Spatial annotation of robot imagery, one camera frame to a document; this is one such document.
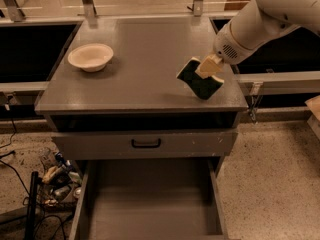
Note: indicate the green yellow sponge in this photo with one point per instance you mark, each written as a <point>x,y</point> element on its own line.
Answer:
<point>203,88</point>

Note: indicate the wire basket of clutter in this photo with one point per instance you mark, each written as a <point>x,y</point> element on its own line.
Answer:
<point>60,185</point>

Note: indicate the grey top drawer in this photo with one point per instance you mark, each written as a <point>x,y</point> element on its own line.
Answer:
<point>117,144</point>

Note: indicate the grey cabinet with counter top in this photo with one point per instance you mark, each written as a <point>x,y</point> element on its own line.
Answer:
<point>138,90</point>

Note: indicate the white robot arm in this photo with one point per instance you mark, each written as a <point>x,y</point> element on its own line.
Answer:
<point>259,22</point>

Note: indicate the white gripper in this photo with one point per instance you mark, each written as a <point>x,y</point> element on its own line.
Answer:
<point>226,49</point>

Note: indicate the grey open middle drawer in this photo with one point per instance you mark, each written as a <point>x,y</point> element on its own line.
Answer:
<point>149,199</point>

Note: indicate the white bowl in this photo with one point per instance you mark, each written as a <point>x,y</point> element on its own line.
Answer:
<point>91,57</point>

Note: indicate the black drawer handle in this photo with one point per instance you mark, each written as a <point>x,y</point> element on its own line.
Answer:
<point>146,145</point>

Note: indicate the black stand post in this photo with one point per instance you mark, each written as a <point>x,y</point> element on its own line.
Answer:
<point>31,207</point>

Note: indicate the metal rail frame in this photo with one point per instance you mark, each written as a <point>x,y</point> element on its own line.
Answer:
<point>133,4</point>

